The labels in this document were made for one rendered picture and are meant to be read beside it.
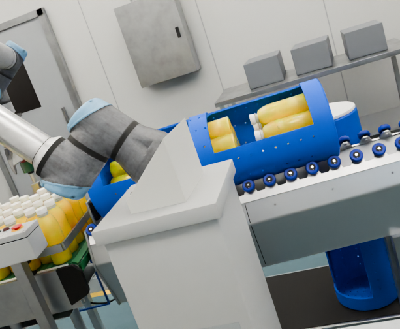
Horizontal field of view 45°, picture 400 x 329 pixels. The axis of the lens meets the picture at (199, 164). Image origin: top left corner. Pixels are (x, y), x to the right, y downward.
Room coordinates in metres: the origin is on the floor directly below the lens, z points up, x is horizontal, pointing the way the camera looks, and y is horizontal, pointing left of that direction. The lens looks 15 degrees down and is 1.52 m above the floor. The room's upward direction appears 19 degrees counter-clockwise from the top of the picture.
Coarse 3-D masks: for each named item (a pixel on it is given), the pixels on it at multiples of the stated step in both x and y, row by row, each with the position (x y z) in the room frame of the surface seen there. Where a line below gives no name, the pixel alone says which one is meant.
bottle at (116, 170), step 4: (112, 164) 1.81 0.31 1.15; (116, 164) 1.81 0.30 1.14; (112, 168) 1.80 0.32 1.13; (116, 168) 1.80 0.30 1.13; (120, 168) 1.79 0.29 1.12; (112, 172) 1.80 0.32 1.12; (116, 172) 1.80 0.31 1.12; (120, 172) 1.79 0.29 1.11; (124, 172) 1.79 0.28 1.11; (112, 176) 1.80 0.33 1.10; (116, 176) 1.80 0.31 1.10
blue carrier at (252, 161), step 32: (288, 96) 1.76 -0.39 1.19; (320, 96) 1.55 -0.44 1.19; (160, 128) 1.81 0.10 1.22; (192, 128) 1.64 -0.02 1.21; (320, 128) 1.51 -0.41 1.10; (224, 160) 1.57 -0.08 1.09; (256, 160) 1.55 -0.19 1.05; (288, 160) 1.55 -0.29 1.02; (320, 160) 1.58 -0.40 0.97; (96, 192) 1.65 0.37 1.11
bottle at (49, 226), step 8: (40, 216) 1.64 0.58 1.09; (48, 216) 1.65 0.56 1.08; (40, 224) 1.63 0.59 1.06; (48, 224) 1.63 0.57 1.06; (56, 224) 1.65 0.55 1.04; (48, 232) 1.63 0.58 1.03; (56, 232) 1.64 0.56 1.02; (48, 240) 1.63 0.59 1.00; (56, 240) 1.63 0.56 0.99; (56, 256) 1.63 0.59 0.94; (64, 256) 1.63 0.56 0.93; (56, 264) 1.63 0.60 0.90
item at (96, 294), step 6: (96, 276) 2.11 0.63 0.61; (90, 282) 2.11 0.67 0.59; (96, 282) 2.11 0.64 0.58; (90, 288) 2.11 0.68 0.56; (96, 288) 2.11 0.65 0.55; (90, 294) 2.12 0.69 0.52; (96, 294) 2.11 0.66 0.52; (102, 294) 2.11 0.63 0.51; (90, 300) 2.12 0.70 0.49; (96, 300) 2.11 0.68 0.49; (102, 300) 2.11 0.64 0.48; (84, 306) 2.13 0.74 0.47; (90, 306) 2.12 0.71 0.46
